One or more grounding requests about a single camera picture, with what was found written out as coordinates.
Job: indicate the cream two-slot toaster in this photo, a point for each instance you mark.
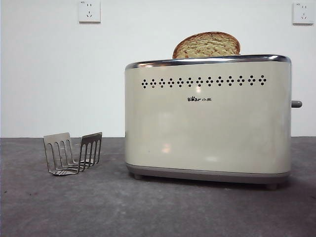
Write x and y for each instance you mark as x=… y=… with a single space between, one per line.
x=207 y=133

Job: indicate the grey toaster lever knob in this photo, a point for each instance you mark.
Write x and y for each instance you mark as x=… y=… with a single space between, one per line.
x=297 y=104

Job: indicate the slotted steel toast rack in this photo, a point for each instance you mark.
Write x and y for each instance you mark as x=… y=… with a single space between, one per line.
x=56 y=138

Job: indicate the brown crust bread slice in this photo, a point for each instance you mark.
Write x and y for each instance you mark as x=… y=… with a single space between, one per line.
x=207 y=47

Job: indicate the white wall power socket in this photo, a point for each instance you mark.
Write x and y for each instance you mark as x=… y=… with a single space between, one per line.
x=90 y=12
x=303 y=13

